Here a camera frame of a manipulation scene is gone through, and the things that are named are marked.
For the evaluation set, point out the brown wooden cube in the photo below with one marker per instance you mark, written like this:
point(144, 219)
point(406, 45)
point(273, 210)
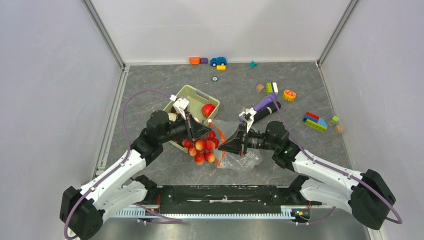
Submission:
point(259, 88)

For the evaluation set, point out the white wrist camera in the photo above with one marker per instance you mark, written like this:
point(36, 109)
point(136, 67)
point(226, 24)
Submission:
point(180, 105)
point(248, 117)

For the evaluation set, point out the orange yellow round toy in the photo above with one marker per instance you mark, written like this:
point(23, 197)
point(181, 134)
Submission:
point(289, 95)

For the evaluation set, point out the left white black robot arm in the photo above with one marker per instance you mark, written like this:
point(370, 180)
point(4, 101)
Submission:
point(84, 210)

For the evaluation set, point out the black microphone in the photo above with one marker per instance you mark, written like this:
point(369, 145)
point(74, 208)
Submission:
point(266, 111)

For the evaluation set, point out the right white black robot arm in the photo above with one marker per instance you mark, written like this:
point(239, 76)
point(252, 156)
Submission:
point(365, 195)

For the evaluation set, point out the green white toy bricks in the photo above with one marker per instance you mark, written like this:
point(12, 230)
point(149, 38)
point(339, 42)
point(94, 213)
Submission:
point(271, 88)

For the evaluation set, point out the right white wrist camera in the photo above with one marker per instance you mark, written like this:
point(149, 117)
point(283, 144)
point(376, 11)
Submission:
point(248, 117)

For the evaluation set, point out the small green cube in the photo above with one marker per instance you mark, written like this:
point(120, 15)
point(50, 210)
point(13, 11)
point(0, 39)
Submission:
point(334, 120)

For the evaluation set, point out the yellow toy brick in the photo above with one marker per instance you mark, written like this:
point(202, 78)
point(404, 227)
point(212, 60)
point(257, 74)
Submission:
point(220, 67)

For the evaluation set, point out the purple small block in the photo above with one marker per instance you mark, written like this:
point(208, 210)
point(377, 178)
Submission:
point(204, 60)

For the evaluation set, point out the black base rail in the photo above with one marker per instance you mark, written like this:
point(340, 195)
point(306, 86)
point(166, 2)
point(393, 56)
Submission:
point(222, 199)

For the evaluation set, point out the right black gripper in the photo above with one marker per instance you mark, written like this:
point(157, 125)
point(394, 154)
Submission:
point(235, 144)

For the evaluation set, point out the multicolour brick stack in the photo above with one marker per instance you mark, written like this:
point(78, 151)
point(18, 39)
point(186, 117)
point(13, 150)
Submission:
point(315, 122)

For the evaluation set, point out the light green plastic basket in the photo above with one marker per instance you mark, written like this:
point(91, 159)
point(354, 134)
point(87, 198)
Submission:
point(197, 99)

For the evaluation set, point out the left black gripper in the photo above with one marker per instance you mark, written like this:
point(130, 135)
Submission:
point(188, 124)

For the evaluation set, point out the red toy apple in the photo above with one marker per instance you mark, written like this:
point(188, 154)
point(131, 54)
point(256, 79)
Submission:
point(207, 110)

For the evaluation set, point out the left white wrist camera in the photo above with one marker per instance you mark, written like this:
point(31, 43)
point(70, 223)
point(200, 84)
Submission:
point(180, 105)

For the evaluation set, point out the purple flashlight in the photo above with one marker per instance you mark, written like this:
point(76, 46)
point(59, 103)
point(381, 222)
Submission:
point(268, 99)

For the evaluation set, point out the blue toy car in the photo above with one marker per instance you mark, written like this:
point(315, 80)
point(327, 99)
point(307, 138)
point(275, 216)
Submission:
point(218, 61)

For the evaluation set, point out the orange half round block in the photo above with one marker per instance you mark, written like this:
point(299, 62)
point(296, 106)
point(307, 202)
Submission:
point(194, 60)

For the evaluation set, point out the clear orange zip top bag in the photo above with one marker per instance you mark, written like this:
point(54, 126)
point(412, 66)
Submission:
point(229, 154)

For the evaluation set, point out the teal triangular block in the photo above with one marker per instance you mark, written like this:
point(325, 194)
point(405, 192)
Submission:
point(253, 64)

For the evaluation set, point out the tan wooden cube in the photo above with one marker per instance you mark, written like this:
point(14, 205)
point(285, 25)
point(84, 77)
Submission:
point(339, 129)

